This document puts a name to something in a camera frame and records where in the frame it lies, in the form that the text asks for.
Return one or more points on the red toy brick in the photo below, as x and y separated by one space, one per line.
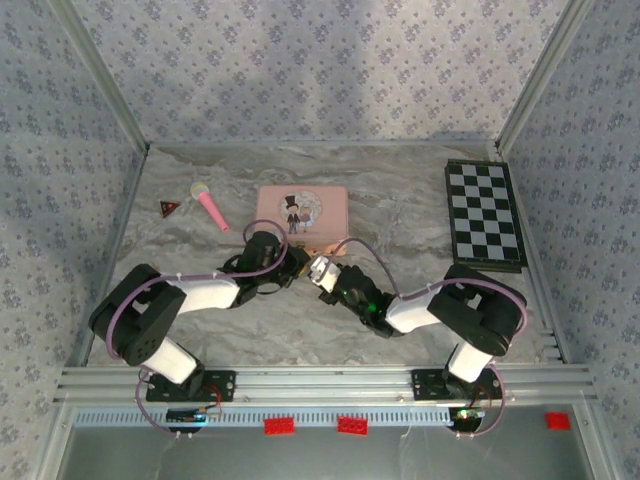
558 421
353 426
279 426

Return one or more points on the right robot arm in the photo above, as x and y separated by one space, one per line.
480 310

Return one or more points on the aluminium corner post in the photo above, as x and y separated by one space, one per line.
102 75
542 75

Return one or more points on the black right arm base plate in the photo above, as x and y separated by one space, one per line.
425 385

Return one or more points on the aluminium side rail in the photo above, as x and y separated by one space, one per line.
117 240

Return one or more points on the aluminium front frame rail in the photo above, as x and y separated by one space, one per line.
320 385

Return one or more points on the dark triangular toy piece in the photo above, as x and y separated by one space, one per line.
168 208

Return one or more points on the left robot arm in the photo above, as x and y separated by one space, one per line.
140 320

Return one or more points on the pink tin box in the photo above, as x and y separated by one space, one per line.
302 210

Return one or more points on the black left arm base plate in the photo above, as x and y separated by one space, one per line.
222 385

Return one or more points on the pink toy microphone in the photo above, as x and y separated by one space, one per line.
212 210

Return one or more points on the black and white chessboard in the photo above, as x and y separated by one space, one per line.
482 215

